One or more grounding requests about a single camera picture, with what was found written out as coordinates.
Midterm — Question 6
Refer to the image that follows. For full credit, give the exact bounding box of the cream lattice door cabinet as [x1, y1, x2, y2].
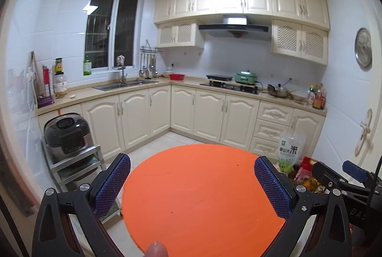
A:
[271, 20, 329, 66]
[157, 21, 205, 48]

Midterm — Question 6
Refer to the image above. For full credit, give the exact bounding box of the black rice cooker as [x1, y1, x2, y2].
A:
[44, 113, 95, 162]

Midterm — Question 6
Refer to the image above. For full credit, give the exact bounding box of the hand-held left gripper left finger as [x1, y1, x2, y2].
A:
[31, 153, 132, 257]

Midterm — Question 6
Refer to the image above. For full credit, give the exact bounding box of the black induction cooker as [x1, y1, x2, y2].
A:
[206, 74, 234, 82]

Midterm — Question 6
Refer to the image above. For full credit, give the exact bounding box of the wall rack with ladles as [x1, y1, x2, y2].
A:
[139, 40, 163, 78]

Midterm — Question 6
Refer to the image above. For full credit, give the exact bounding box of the black gas cooktop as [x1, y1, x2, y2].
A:
[199, 81, 259, 95]

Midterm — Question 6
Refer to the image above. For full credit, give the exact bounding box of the cream door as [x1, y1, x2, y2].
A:
[346, 21, 382, 186]

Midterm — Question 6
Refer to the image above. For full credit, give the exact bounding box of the cream base cabinet unit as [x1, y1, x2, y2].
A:
[37, 76, 327, 162]

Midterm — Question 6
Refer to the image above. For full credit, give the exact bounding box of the metal shelf rack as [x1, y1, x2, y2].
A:
[42, 140, 107, 192]

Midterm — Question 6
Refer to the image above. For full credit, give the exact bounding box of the dark sliding window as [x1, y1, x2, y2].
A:
[84, 0, 140, 70]

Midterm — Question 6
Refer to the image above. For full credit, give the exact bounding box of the cream door handle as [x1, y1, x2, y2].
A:
[355, 108, 374, 156]

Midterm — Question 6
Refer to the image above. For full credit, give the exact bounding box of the green electric pot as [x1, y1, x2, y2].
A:
[234, 70, 258, 86]

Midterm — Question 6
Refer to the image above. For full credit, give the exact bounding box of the wooden cutting board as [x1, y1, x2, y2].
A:
[30, 51, 45, 105]

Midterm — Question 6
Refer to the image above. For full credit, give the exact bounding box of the steel kitchen sink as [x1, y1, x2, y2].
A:
[92, 79, 159, 92]

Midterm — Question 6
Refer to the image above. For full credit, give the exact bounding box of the cluster of condiment bottles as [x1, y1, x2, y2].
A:
[307, 83, 326, 110]

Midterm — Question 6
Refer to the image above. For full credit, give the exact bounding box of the metal wok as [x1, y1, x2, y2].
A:
[267, 84, 296, 99]

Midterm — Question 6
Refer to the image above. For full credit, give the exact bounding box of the cream cabinet drawer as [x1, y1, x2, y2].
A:
[250, 138, 282, 156]
[258, 102, 294, 126]
[254, 120, 290, 142]

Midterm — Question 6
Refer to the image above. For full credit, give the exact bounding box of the metal pot lid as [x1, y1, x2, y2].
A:
[355, 28, 373, 69]

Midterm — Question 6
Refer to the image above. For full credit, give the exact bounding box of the cream upper cabinet row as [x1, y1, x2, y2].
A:
[154, 0, 330, 30]

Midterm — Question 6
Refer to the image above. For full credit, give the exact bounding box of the cooking oil bottle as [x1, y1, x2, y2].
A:
[300, 178, 324, 192]

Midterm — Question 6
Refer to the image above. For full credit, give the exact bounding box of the metal faucet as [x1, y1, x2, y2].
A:
[119, 65, 129, 85]

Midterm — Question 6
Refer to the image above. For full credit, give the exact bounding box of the range hood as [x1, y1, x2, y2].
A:
[198, 15, 269, 39]

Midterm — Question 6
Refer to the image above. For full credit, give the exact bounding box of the clear green rice bag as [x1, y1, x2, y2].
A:
[277, 130, 306, 172]

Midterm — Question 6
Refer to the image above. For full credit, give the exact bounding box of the red rice bag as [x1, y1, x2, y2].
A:
[294, 156, 320, 183]

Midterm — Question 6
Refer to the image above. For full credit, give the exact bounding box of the person's right hand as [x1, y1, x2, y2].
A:
[351, 224, 377, 257]

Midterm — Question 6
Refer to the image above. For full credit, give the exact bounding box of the person's left hand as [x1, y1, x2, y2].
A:
[145, 241, 168, 257]

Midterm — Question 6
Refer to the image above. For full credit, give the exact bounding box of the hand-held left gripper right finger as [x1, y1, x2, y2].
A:
[254, 155, 353, 257]

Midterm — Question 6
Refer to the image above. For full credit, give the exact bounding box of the large clear jar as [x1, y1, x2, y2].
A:
[53, 72, 69, 98]

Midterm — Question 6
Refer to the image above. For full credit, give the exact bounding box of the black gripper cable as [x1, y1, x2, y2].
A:
[368, 152, 382, 210]

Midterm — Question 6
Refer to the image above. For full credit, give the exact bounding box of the purple chopstick holder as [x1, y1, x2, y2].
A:
[37, 64, 56, 107]

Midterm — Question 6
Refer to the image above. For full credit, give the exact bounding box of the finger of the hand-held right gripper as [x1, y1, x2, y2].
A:
[343, 161, 377, 183]
[312, 161, 348, 190]

